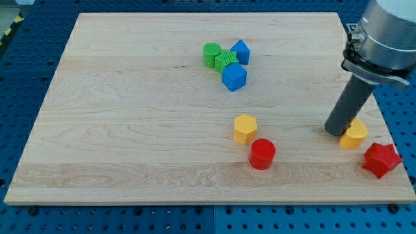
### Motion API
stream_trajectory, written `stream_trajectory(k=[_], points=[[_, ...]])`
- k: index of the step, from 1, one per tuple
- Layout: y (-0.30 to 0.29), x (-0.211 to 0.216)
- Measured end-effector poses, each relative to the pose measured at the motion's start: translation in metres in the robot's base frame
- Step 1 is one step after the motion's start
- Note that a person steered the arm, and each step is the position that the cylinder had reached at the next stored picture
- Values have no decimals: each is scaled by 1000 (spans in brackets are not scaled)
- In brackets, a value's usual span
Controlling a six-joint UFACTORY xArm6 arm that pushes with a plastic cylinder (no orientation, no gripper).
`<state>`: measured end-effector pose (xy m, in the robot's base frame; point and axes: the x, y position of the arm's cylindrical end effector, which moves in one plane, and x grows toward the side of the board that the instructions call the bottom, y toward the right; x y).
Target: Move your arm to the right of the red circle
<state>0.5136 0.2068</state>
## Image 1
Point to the blue cube block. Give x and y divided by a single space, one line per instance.
234 76

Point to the yellow heart block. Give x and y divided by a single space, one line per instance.
354 135

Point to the yellow hexagon block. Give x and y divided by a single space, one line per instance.
245 129

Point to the yellow black hazard tape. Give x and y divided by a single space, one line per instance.
12 30

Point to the red cylinder block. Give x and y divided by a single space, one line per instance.
262 153

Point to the green cylinder block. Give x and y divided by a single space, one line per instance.
210 51

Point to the red star block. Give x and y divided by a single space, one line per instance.
381 159

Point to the blue triangle block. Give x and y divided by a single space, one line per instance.
243 52

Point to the light wooden board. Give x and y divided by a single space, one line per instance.
132 116

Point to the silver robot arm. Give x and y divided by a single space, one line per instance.
381 48

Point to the green star block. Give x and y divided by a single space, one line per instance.
225 58

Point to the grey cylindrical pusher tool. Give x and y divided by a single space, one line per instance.
350 102

